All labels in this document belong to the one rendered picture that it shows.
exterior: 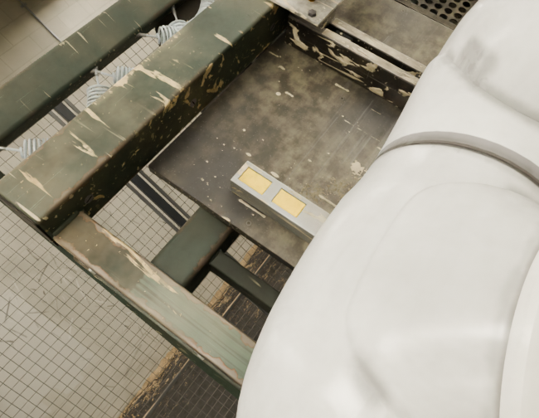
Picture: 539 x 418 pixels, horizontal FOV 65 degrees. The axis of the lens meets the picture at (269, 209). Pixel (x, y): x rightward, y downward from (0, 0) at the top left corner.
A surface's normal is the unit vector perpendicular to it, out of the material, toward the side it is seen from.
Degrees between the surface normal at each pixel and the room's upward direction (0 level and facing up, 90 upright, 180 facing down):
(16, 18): 90
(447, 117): 27
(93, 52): 90
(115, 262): 60
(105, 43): 90
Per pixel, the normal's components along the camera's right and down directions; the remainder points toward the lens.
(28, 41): 0.46, -0.08
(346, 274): -0.54, -0.65
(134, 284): 0.07, -0.43
